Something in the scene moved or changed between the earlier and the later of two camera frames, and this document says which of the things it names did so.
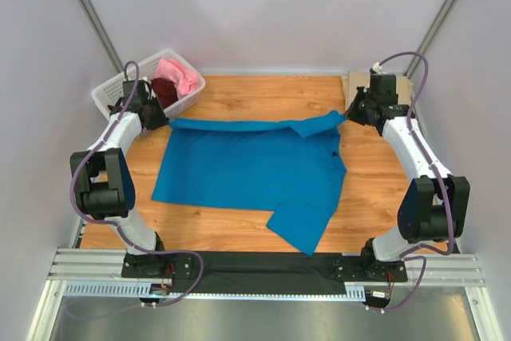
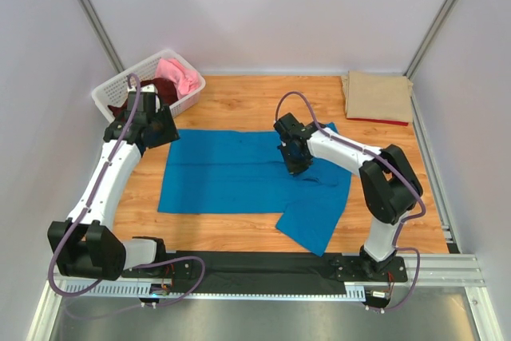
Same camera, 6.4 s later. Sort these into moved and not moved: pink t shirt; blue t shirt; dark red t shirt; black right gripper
Moved: black right gripper; blue t shirt
Not moved: dark red t shirt; pink t shirt
